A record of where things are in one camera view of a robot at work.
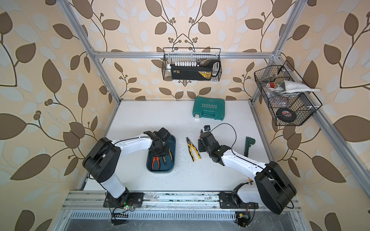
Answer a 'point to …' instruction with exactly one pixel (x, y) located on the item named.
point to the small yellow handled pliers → (164, 160)
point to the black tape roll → (286, 115)
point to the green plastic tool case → (205, 107)
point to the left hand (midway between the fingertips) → (166, 154)
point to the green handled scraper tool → (249, 141)
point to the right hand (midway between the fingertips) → (202, 141)
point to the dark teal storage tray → (170, 167)
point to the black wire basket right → (291, 100)
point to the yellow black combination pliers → (190, 146)
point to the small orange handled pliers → (154, 159)
